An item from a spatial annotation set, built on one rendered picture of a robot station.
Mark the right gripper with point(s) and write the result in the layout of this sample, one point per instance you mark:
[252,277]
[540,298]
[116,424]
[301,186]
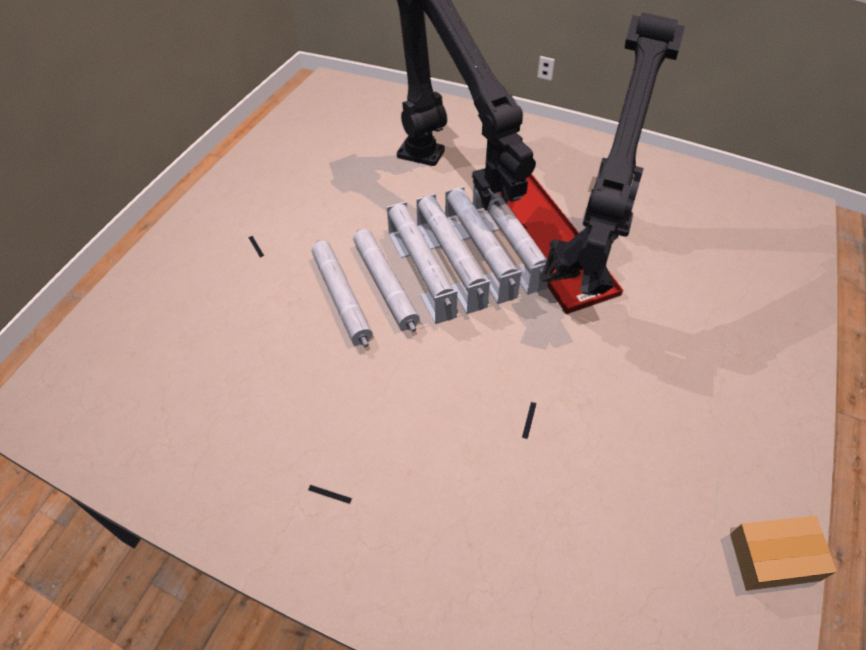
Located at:
[485,195]

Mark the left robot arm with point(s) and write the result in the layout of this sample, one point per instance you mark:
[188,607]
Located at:
[606,207]

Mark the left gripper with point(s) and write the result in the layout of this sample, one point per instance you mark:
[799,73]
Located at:
[556,254]

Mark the black flat strip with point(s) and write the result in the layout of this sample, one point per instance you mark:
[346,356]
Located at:
[529,420]
[255,245]
[329,494]

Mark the red scrap tray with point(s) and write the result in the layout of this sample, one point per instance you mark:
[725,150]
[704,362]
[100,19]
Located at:
[544,221]

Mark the brown cardboard box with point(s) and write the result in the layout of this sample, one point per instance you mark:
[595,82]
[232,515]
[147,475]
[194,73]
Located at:
[782,552]

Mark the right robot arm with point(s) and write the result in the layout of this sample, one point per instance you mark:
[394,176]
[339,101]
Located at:
[419,116]

